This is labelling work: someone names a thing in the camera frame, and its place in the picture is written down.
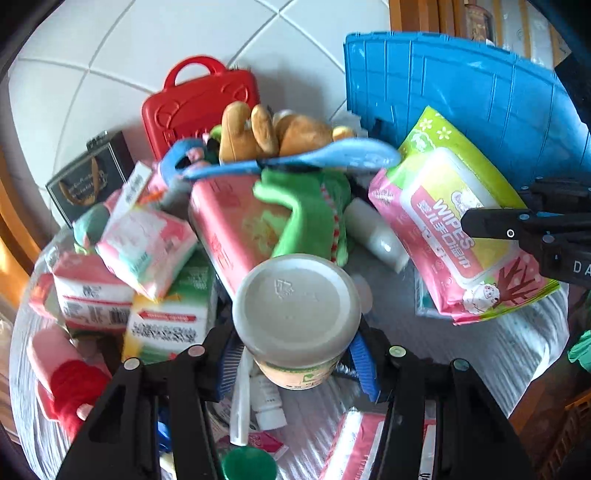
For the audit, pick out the teal packet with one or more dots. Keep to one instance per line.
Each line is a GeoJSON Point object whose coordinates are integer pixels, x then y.
{"type": "Point", "coordinates": [425, 297]}

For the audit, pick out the red toy suitcase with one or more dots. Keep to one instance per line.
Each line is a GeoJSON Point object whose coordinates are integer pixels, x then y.
{"type": "Point", "coordinates": [184, 106]}

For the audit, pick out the bright green striped plush toy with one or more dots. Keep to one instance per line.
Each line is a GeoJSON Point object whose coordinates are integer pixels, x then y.
{"type": "Point", "coordinates": [304, 207]}

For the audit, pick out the small pink packet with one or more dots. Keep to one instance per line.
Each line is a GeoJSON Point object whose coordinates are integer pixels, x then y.
{"type": "Point", "coordinates": [267, 444]}

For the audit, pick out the pink white green tissue pack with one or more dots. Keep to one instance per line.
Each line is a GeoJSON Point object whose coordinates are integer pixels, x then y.
{"type": "Point", "coordinates": [147, 244]}

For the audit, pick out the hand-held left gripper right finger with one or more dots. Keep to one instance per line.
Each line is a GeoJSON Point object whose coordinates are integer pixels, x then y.
{"type": "Point", "coordinates": [364, 369]}

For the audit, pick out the plain white bottle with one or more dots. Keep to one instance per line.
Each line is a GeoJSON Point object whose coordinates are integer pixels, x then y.
{"type": "Point", "coordinates": [376, 233]}

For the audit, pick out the brown plush toy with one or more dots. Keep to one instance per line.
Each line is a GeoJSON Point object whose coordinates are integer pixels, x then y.
{"type": "Point", "coordinates": [295, 134]}

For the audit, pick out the pink pig plush red dress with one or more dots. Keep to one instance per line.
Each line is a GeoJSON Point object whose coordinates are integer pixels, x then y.
{"type": "Point", "coordinates": [74, 383]}

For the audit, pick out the green plastic cap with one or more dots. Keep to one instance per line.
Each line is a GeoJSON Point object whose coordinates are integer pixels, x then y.
{"type": "Point", "coordinates": [249, 466]}

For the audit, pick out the green and pink wet wipes pack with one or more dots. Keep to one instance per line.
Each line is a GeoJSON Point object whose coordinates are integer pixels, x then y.
{"type": "Point", "coordinates": [443, 203]}

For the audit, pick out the light blue plastic spoon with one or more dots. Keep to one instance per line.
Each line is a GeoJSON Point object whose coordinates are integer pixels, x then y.
{"type": "Point", "coordinates": [351, 154]}

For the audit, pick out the pink tissue pack red print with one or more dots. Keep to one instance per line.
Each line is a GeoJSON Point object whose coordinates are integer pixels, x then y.
{"type": "Point", "coordinates": [360, 443]}

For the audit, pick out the wooden slatted partition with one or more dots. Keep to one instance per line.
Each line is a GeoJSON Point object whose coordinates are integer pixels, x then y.
{"type": "Point", "coordinates": [415, 18]}

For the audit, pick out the white plastic tube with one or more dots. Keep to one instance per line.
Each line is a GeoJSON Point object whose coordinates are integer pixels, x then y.
{"type": "Point", "coordinates": [240, 415]}

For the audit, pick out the blue plastic crate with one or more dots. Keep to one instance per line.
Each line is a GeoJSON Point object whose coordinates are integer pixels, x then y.
{"type": "Point", "coordinates": [461, 83]}

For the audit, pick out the long pink tissue pack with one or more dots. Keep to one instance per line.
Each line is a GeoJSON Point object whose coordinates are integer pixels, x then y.
{"type": "Point", "coordinates": [221, 230]}

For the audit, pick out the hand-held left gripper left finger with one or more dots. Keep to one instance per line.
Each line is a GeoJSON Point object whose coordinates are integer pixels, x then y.
{"type": "Point", "coordinates": [229, 369]}

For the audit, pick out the white and pink carton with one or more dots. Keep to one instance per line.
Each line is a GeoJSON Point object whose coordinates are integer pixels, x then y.
{"type": "Point", "coordinates": [134, 184]}

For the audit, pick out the orange wooden furniture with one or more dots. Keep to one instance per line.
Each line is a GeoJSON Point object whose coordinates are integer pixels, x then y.
{"type": "Point", "coordinates": [18, 240]}

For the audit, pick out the black gift box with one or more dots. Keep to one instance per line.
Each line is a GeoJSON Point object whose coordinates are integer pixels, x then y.
{"type": "Point", "coordinates": [87, 184]}

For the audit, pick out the dark green plush toy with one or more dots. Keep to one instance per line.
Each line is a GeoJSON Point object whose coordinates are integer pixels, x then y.
{"type": "Point", "coordinates": [90, 226]}

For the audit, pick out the green and white tissue pack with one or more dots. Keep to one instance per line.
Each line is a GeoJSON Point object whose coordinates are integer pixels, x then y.
{"type": "Point", "coordinates": [171, 318]}

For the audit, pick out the small white pill bottle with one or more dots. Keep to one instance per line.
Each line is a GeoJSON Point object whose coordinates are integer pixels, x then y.
{"type": "Point", "coordinates": [268, 406]}

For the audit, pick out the white-lidded jar with orange label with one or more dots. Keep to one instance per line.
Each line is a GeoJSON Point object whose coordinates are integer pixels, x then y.
{"type": "Point", "coordinates": [295, 304]}

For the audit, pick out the white tissue pack pink ends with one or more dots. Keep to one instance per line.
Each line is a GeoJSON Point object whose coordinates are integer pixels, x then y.
{"type": "Point", "coordinates": [87, 295]}

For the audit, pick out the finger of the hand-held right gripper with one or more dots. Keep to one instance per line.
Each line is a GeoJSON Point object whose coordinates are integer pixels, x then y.
{"type": "Point", "coordinates": [558, 198]}
{"type": "Point", "coordinates": [494, 224]}

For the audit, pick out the rolled patterned carpet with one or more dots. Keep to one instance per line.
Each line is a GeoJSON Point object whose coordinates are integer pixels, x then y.
{"type": "Point", "coordinates": [480, 23]}

